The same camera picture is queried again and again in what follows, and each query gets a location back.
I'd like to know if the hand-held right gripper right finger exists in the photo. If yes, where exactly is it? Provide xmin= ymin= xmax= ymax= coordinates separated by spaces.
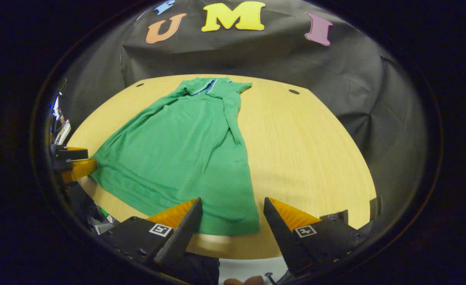
xmin=263 ymin=197 xmax=373 ymax=277

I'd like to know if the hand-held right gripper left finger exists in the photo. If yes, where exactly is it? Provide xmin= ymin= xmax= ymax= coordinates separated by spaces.
xmin=98 ymin=197 xmax=203 ymax=284

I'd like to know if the green T-shirt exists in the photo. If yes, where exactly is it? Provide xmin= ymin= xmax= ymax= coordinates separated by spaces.
xmin=90 ymin=77 xmax=260 ymax=237

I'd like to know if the white side table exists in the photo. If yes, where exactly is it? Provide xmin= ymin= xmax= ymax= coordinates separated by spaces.
xmin=55 ymin=121 xmax=72 ymax=146

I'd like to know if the black backdrop cloth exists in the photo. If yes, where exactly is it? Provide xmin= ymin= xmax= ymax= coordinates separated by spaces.
xmin=59 ymin=0 xmax=431 ymax=222

